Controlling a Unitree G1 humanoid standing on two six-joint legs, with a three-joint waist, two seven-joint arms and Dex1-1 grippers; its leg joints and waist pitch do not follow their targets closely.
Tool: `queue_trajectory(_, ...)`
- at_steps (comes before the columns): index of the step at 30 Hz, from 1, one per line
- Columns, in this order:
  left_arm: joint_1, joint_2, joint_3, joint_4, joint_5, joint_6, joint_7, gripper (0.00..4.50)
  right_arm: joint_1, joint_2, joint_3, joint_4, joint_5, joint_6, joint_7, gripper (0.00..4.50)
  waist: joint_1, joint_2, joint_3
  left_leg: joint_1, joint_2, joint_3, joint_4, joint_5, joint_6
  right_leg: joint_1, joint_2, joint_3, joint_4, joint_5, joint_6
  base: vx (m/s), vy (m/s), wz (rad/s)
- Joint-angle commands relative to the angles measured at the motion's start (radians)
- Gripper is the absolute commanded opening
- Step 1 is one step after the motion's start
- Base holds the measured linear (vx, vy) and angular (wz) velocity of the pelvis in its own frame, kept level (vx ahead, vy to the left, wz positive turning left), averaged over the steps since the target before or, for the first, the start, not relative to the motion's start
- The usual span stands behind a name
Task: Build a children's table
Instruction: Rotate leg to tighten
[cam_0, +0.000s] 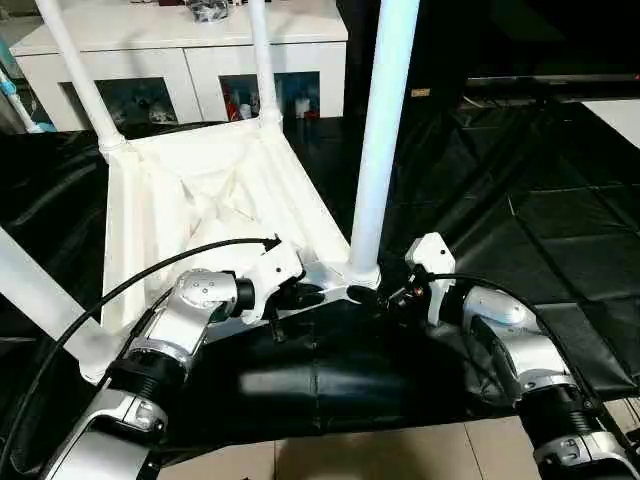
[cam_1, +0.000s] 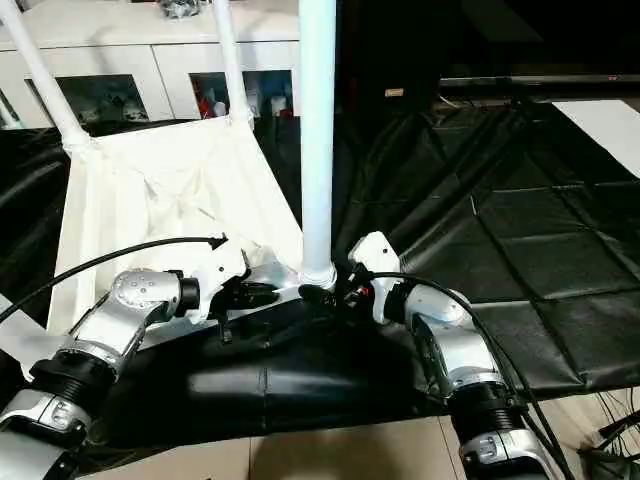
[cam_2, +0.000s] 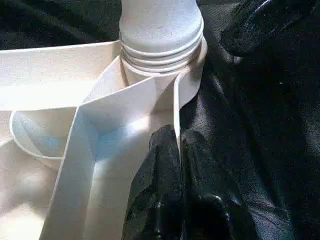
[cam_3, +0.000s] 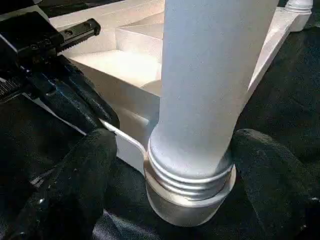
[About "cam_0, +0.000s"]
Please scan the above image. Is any white plastic table top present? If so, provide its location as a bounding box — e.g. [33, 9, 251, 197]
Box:
[80, 108, 383, 386]

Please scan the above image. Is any black plastic mat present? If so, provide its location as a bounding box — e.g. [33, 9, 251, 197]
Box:
[0, 95, 640, 466]

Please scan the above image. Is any white flat board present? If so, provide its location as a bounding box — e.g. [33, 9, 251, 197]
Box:
[585, 98, 640, 151]

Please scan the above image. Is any white cabinet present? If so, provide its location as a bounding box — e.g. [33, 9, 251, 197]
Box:
[8, 0, 349, 131]

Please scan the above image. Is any small grey object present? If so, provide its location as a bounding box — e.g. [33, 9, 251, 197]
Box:
[185, 0, 233, 21]

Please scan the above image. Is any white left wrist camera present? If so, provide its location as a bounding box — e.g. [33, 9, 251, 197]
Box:
[240, 240, 306, 326]

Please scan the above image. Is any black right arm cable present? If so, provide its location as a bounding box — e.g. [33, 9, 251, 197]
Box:
[415, 272, 640, 451]

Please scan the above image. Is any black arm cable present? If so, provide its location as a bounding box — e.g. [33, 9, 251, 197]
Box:
[0, 236, 283, 471]
[415, 272, 640, 451]

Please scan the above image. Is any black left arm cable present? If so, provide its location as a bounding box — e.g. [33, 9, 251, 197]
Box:
[0, 236, 283, 471]

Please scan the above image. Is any black metal rail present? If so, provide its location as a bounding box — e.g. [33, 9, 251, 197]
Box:
[465, 72, 640, 91]

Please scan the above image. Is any teal white mop handle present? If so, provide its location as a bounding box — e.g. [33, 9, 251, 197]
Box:
[0, 70, 51, 133]

